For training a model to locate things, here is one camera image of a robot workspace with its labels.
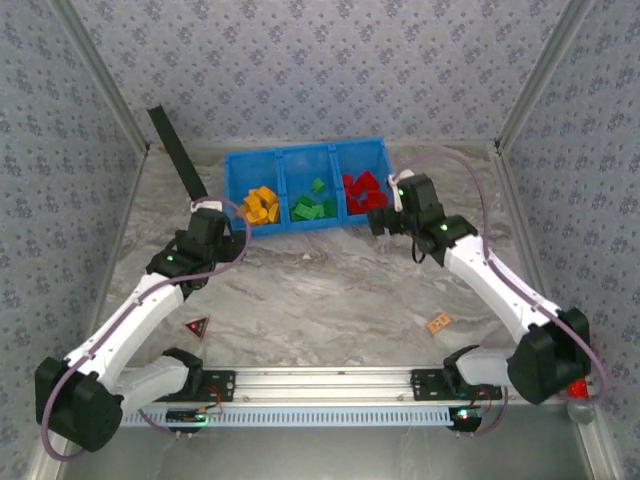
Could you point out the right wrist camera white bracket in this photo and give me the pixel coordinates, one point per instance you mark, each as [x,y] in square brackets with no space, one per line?
[402,175]

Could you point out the right circuit board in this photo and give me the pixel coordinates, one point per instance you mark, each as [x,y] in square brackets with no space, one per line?
[465,417]

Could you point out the circuit board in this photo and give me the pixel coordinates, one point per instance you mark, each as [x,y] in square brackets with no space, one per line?
[465,417]
[185,415]

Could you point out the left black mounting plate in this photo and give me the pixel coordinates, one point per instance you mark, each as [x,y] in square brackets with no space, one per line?
[222,385]

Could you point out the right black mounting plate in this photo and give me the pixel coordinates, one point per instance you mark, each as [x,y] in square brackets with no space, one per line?
[425,385]

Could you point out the long red lego brick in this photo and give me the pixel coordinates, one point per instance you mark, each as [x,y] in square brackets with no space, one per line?
[354,207]
[348,181]
[375,189]
[356,191]

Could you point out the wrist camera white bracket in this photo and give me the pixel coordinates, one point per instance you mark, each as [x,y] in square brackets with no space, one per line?
[402,175]
[207,204]

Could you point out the red glitter tube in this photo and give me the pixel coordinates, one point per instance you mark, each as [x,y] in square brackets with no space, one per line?
[579,391]

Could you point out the aluminium side rail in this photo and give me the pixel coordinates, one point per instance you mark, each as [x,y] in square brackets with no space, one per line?
[512,200]
[131,200]

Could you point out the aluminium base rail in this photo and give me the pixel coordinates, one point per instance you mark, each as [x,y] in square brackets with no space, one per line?
[320,382]

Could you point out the aluminium frame bar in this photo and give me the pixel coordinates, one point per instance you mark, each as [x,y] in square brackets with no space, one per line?
[600,460]
[40,467]

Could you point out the grey metal panel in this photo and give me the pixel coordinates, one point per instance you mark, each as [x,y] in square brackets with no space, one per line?
[320,455]

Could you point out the left circuit board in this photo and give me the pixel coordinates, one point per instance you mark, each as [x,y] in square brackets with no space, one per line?
[185,415]

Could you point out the aluminium corner post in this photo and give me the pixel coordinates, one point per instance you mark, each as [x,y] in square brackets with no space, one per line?
[106,75]
[540,75]

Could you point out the orange round lego piece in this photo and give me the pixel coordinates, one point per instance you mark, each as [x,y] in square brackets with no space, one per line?
[257,216]

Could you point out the red triangle sign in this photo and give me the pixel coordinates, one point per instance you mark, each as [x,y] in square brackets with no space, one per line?
[196,327]

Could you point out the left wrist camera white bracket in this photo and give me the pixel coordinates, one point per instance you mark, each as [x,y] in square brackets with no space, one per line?
[207,204]

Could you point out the long green lego brick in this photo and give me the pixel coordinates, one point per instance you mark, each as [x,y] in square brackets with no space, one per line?
[303,202]
[318,211]
[301,214]

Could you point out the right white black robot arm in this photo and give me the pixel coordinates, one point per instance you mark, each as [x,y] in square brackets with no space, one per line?
[500,295]

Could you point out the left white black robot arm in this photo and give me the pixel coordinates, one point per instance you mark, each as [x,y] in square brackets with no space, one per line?
[140,310]

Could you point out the long orange lego brick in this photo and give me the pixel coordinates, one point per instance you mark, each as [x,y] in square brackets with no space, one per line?
[262,192]

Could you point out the black mounting plate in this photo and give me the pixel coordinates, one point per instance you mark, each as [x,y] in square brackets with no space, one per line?
[222,385]
[425,385]

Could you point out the orange sloped lego brick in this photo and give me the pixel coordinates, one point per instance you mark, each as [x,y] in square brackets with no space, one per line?
[274,214]

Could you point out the black flat strip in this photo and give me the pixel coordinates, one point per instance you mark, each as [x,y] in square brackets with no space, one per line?
[175,150]

